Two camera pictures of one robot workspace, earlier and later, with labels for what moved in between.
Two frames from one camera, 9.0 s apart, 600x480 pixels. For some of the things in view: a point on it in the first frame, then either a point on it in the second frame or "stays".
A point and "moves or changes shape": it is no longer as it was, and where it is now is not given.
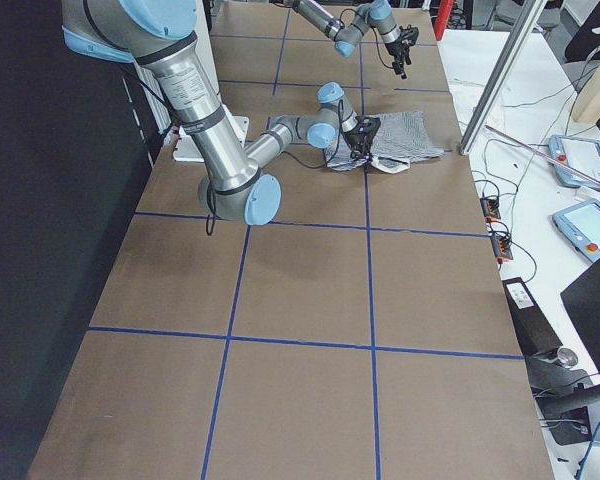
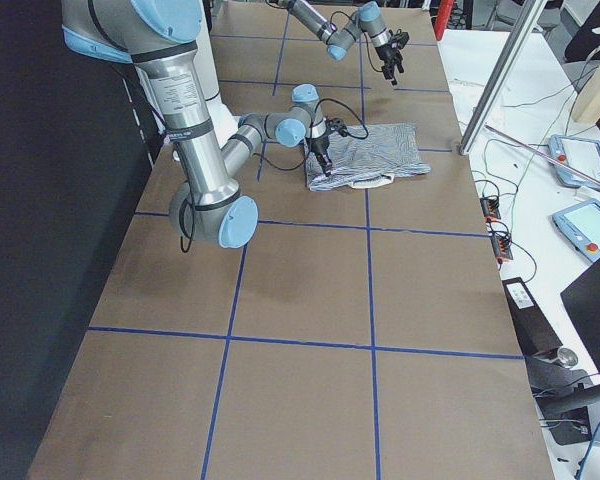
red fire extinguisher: [442, 17] stays
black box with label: [534, 333] stays
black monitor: [592, 298] stays
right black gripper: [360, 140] → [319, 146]
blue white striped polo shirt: [399, 138] moves or changes shape
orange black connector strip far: [490, 207] stays
